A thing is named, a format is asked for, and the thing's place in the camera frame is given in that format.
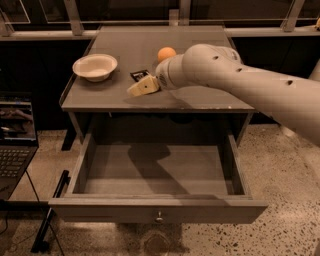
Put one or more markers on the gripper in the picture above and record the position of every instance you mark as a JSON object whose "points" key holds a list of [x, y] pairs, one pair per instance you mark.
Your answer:
{"points": [[162, 77]]}

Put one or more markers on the black rxbar chocolate bar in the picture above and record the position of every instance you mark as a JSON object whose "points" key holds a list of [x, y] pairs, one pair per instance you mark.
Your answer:
{"points": [[138, 75]]}

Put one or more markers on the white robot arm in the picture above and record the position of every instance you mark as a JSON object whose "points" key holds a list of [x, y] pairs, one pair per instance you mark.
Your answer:
{"points": [[291, 101]]}

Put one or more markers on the open grey top drawer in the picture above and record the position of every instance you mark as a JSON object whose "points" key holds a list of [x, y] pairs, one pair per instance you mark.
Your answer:
{"points": [[131, 182]]}

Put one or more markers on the metal drawer knob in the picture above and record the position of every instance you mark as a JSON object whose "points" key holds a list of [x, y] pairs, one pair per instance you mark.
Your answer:
{"points": [[159, 218]]}

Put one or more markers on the orange fruit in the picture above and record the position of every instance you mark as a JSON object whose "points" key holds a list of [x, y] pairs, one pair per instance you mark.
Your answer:
{"points": [[164, 53]]}

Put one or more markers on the white bowl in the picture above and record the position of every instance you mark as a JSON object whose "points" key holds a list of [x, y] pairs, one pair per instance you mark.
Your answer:
{"points": [[95, 67]]}

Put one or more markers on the black laptop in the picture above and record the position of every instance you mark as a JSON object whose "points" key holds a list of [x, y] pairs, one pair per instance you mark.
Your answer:
{"points": [[18, 140]]}

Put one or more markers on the black stand leg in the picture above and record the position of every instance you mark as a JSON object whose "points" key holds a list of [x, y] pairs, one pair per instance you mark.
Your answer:
{"points": [[40, 244]]}

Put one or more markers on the metal railing frame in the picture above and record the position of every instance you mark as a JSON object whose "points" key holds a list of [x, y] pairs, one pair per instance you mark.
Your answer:
{"points": [[81, 19]]}

